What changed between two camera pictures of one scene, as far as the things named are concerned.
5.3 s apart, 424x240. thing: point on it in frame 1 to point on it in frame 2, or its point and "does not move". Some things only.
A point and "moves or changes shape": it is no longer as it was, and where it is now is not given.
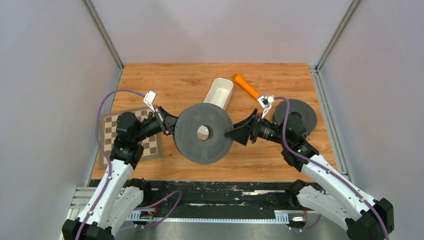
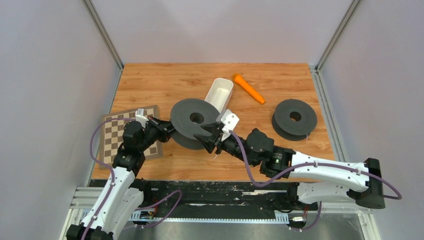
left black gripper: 168,125 to 163,127
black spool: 308,115 does not move
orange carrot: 240,81 does not move
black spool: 185,139 moves or changes shape
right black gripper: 240,134 to 215,140
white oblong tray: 219,92 does not move
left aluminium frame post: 99,26 does not move
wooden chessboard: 153,147 does not move
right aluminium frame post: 353,6 does not move
